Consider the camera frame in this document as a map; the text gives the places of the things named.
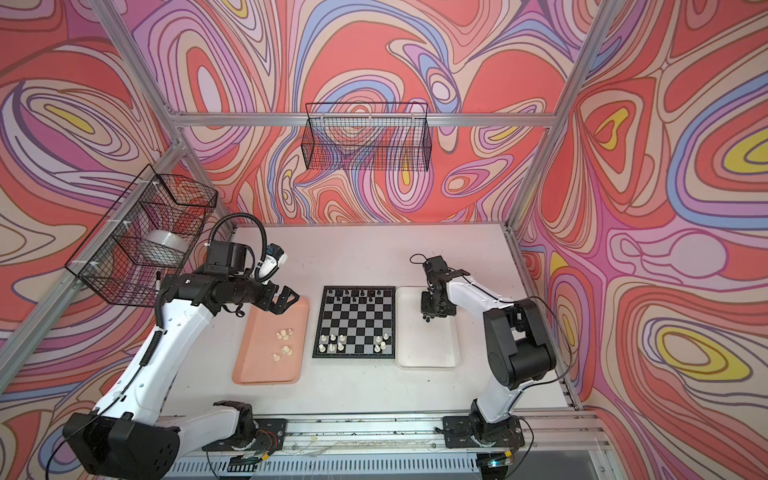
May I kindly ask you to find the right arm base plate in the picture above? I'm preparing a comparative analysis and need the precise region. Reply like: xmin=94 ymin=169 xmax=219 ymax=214
xmin=435 ymin=414 xmax=526 ymax=452

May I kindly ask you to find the black wire basket wall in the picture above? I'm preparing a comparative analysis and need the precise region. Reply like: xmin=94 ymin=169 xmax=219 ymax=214
xmin=65 ymin=166 xmax=218 ymax=307
xmin=301 ymin=101 xmax=432 ymax=172

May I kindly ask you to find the black white chess board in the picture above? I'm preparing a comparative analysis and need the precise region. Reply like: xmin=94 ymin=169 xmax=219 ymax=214
xmin=312 ymin=286 xmax=396 ymax=359

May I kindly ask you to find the black wire basket back wall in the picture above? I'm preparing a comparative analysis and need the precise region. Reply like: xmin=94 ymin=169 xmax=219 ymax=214
xmin=301 ymin=101 xmax=432 ymax=172

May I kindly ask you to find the pink plastic tray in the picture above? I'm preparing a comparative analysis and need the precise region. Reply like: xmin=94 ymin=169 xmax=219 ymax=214
xmin=232 ymin=297 xmax=310 ymax=386

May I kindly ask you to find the black wire basket left wall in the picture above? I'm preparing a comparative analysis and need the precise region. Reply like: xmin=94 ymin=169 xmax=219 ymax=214
xmin=65 ymin=166 xmax=218 ymax=307

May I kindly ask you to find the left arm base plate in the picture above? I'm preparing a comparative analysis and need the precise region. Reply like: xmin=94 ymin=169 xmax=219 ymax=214
xmin=203 ymin=418 xmax=288 ymax=454

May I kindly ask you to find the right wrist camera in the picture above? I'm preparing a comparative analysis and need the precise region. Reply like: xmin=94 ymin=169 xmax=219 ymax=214
xmin=422 ymin=255 xmax=451 ymax=284

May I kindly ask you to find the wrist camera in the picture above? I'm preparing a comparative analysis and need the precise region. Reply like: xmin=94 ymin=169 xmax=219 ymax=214
xmin=203 ymin=241 xmax=256 ymax=277
xmin=422 ymin=255 xmax=451 ymax=284

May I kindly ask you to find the white roll in basket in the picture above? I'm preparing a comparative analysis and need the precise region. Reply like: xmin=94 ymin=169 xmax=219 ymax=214
xmin=139 ymin=230 xmax=189 ymax=268

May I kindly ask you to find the white plastic tray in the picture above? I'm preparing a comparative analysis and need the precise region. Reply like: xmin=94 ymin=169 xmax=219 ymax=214
xmin=394 ymin=287 xmax=461 ymax=370

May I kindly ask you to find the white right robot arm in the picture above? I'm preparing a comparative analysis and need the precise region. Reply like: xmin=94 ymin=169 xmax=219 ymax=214
xmin=421 ymin=269 xmax=558 ymax=426

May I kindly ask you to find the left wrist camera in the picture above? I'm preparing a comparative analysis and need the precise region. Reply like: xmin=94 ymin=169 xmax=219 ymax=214
xmin=203 ymin=241 xmax=256 ymax=277

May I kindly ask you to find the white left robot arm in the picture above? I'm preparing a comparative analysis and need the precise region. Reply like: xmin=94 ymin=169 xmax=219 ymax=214
xmin=63 ymin=273 xmax=300 ymax=479

